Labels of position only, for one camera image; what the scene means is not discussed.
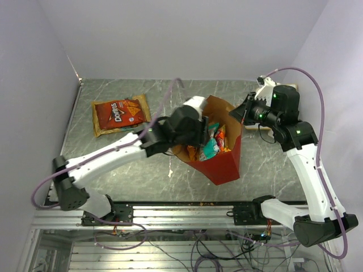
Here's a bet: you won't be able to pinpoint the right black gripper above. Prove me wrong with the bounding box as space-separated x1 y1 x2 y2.
229 92 280 129

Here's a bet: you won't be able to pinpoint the red brown paper bag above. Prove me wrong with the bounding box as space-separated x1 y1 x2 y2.
172 95 242 185

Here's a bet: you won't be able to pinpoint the Doritos chip bag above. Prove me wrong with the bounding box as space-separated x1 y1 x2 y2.
91 94 151 137

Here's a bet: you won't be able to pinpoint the orange Kettle chip bag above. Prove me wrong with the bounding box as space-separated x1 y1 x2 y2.
187 146 200 162

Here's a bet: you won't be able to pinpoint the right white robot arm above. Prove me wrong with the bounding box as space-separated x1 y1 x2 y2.
229 85 358 247

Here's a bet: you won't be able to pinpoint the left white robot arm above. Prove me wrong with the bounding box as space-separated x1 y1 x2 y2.
52 96 208 225

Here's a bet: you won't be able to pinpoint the white notepad board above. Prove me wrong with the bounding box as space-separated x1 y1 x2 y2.
259 85 300 128

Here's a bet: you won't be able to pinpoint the teal snack packet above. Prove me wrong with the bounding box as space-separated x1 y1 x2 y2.
199 123 220 161

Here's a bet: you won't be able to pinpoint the orange snack packet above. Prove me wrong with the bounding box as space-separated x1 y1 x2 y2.
214 125 231 152

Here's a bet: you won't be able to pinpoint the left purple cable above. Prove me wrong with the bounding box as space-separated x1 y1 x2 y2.
30 76 188 210

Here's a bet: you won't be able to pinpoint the purple cable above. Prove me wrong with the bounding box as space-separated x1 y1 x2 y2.
30 76 188 210
265 66 349 260

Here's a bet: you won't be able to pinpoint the aluminium rail frame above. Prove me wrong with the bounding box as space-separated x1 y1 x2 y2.
31 202 335 272

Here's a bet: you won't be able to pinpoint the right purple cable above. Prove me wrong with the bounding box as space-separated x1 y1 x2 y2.
265 66 349 260

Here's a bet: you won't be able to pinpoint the loose wires under table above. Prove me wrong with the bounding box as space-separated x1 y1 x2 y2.
93 220 313 272

